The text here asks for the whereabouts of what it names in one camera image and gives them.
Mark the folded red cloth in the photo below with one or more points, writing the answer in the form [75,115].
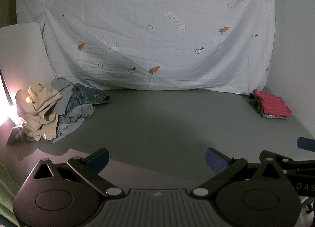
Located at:
[273,105]

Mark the white board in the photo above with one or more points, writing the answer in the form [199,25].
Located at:
[22,52]

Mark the beige shirt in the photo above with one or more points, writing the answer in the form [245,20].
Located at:
[39,109]

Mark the blue denim jeans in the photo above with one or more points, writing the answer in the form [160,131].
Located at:
[73,118]

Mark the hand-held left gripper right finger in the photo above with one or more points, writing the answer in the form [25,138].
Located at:
[217,163]

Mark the folded dark patterned cloth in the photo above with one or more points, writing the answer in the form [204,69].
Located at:
[256,102]

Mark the folded grey striped cloth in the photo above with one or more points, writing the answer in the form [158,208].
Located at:
[275,117]

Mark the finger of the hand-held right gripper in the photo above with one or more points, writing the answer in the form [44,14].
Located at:
[300,164]
[306,144]

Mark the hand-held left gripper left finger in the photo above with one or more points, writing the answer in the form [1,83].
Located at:
[98,161]

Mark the white carrot print sheet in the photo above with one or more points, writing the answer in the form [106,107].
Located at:
[152,32]

